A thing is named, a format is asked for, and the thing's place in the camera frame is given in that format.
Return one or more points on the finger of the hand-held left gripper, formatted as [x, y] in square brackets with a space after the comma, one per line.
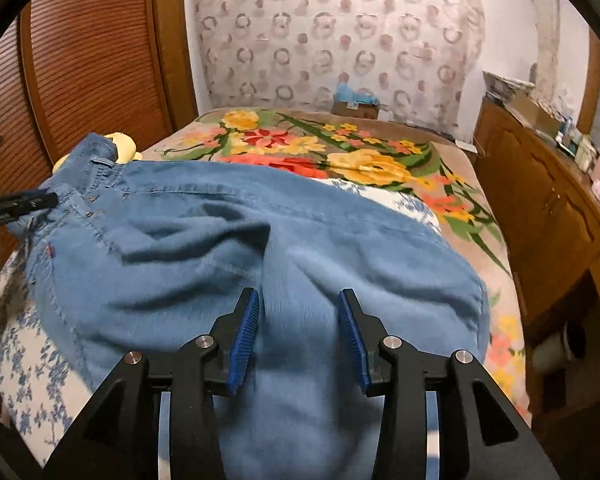
[25, 202]

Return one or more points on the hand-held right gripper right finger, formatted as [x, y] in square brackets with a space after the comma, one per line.
[352, 335]

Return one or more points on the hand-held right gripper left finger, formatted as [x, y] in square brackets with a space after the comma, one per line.
[244, 332]

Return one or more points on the blue denim pants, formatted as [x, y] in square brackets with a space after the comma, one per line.
[220, 255]

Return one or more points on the yellow plush toy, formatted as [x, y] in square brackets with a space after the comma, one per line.
[122, 147]

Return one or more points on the brown wooden wardrobe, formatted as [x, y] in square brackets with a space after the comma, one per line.
[95, 55]

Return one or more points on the blue flowered white sheet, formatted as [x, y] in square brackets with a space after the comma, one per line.
[25, 370]

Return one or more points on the colourful flowered blanket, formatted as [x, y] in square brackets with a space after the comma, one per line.
[380, 165]

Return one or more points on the white roll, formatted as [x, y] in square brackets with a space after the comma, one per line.
[555, 350]

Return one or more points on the brown wooden dresser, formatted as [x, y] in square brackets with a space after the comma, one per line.
[540, 210]

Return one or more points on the cardboard box with blue cloth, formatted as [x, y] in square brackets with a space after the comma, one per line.
[355, 102]

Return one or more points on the stack of papers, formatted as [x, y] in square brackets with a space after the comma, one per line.
[505, 85]

